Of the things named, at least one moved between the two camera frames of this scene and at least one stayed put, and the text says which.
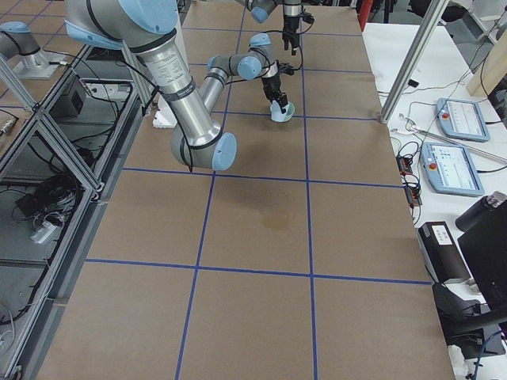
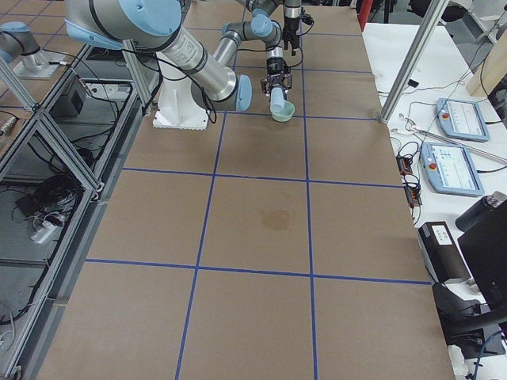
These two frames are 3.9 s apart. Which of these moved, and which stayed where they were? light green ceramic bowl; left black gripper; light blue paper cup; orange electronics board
Moved: light blue paper cup
Stayed: orange electronics board; left black gripper; light green ceramic bowl
